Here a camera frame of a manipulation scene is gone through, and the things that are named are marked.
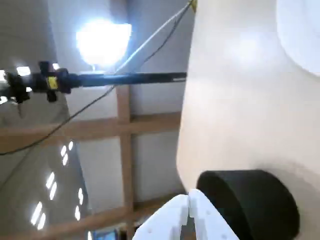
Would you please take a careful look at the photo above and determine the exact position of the black plastic cup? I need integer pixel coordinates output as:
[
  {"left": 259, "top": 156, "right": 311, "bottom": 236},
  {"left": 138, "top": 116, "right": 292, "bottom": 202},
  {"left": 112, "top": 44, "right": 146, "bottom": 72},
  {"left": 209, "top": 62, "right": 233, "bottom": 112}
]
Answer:
[{"left": 196, "top": 169, "right": 300, "bottom": 240}]

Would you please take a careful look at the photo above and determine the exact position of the blue computer screen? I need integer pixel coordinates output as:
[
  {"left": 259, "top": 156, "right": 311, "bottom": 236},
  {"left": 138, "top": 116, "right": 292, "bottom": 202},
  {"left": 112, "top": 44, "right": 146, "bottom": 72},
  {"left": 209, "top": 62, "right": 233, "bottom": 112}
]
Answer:
[{"left": 87, "top": 226, "right": 127, "bottom": 240}]

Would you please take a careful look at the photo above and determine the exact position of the white paper plate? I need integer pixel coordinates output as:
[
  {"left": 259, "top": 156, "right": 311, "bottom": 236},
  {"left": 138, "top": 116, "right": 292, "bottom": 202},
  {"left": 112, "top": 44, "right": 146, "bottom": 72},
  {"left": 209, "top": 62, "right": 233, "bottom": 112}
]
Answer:
[{"left": 276, "top": 0, "right": 320, "bottom": 81}]

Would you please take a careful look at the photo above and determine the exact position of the black camera boom pole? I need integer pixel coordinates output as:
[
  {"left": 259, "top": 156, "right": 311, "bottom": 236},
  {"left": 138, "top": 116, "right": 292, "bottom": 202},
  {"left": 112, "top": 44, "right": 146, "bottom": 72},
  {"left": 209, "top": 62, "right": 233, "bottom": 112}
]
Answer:
[{"left": 0, "top": 60, "right": 188, "bottom": 105}]

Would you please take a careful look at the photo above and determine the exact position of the white rod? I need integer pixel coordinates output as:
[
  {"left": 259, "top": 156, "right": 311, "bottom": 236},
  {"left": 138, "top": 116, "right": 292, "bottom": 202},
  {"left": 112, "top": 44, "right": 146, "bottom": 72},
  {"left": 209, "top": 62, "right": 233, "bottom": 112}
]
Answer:
[{"left": 113, "top": 0, "right": 198, "bottom": 76}]

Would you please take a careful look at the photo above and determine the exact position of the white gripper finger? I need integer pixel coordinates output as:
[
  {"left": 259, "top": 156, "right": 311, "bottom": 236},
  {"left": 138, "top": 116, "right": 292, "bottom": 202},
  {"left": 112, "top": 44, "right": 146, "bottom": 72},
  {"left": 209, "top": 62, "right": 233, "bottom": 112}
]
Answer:
[
  {"left": 188, "top": 188, "right": 240, "bottom": 240},
  {"left": 131, "top": 194, "right": 189, "bottom": 240}
]

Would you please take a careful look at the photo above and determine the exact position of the bright lamp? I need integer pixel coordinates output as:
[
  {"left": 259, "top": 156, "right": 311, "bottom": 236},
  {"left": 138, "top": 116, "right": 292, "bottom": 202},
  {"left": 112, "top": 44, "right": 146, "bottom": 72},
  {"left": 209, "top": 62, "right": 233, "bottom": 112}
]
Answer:
[{"left": 74, "top": 17, "right": 133, "bottom": 71}]

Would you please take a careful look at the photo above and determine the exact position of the thin black cable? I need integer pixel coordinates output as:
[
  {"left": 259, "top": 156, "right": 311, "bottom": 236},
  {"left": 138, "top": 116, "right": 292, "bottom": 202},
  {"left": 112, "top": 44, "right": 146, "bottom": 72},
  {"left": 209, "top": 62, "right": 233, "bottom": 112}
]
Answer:
[{"left": 0, "top": 9, "right": 187, "bottom": 156}]

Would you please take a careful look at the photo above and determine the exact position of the wooden partition frame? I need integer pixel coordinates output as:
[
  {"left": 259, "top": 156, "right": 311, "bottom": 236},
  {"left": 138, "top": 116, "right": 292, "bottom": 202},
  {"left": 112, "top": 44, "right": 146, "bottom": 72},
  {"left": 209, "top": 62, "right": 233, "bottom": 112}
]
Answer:
[{"left": 0, "top": 84, "right": 187, "bottom": 240}]

